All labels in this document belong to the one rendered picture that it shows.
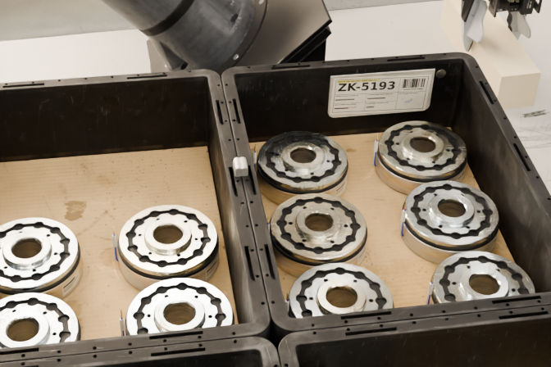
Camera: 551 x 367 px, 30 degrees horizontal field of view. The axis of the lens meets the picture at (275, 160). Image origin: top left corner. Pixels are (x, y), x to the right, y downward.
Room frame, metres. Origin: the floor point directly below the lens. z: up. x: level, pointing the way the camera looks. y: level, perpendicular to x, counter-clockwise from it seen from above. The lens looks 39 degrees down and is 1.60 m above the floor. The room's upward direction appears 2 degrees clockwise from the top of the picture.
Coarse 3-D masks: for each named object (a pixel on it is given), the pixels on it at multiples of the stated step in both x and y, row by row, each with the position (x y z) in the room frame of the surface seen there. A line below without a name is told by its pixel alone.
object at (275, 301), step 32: (288, 64) 0.98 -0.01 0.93; (320, 64) 0.99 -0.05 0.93; (352, 64) 0.99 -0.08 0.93; (384, 64) 0.99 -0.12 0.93; (416, 64) 1.00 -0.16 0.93; (480, 96) 0.94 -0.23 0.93; (512, 128) 0.88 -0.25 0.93; (256, 192) 0.76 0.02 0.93; (544, 192) 0.77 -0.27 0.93; (256, 224) 0.71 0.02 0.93; (288, 320) 0.59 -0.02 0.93; (320, 320) 0.59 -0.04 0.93; (352, 320) 0.60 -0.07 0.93; (384, 320) 0.60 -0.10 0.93
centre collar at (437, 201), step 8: (432, 200) 0.83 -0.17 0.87; (440, 200) 0.83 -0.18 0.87; (448, 200) 0.83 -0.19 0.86; (456, 200) 0.83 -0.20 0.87; (464, 200) 0.83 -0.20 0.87; (432, 208) 0.81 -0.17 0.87; (464, 208) 0.82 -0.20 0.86; (472, 208) 0.82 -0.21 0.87; (432, 216) 0.81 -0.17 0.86; (440, 216) 0.80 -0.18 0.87; (448, 216) 0.80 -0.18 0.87; (464, 216) 0.80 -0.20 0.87; (472, 216) 0.80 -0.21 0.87; (448, 224) 0.79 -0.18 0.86; (456, 224) 0.79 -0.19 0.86; (464, 224) 0.79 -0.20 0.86
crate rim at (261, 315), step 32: (224, 96) 0.92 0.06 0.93; (224, 128) 0.86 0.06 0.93; (224, 160) 0.81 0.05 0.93; (256, 256) 0.67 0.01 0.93; (256, 288) 0.63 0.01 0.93; (256, 320) 0.59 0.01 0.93; (0, 352) 0.55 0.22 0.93; (32, 352) 0.55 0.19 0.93; (64, 352) 0.55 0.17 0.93; (96, 352) 0.55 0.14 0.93
